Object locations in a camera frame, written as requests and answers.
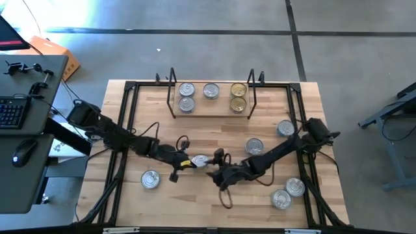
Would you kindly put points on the black backlit keyboard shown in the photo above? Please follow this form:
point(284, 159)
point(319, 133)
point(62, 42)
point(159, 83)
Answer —
point(13, 112)

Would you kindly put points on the white printed box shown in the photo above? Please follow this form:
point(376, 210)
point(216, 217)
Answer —
point(60, 149)

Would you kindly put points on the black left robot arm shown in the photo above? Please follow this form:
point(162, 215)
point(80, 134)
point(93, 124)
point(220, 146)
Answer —
point(107, 128)

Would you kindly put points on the white metal bracket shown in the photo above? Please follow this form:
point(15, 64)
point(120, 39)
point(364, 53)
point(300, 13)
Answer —
point(302, 231)
point(121, 230)

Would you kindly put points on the blue-grey metal stand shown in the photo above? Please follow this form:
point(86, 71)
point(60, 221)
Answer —
point(397, 162)

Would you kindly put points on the black computer mouse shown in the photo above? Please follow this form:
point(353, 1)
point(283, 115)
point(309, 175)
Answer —
point(24, 152)

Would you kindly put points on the black laptop with red stripe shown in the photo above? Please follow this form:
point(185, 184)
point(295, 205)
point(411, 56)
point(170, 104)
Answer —
point(9, 35)

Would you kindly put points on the black desk clamp with knob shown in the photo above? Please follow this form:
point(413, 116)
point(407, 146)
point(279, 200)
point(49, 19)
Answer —
point(19, 67)

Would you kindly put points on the orange cardboard box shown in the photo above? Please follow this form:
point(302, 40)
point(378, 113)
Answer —
point(55, 52)

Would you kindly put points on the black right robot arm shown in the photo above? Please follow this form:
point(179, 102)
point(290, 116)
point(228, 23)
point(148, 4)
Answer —
point(279, 151)

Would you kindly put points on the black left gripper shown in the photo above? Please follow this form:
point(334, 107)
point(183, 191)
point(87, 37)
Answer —
point(170, 157)

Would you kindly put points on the black aluminium table frame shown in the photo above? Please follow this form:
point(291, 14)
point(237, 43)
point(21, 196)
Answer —
point(143, 84)

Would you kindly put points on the black frame clamp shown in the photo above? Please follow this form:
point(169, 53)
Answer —
point(261, 79)
point(157, 79)

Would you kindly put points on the green label seafood can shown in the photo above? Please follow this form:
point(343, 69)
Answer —
point(254, 146)
point(238, 89)
point(238, 104)

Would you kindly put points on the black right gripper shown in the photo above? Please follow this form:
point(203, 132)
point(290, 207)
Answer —
point(234, 174)

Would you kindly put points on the dark grey desk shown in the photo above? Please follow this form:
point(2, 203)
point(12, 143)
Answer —
point(19, 195)

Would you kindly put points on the black desk support beam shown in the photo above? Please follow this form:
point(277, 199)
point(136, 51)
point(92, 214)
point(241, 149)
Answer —
point(71, 141)

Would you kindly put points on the blue yellowfin tuna can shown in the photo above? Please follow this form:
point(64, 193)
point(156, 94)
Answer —
point(281, 199)
point(211, 90)
point(286, 128)
point(295, 187)

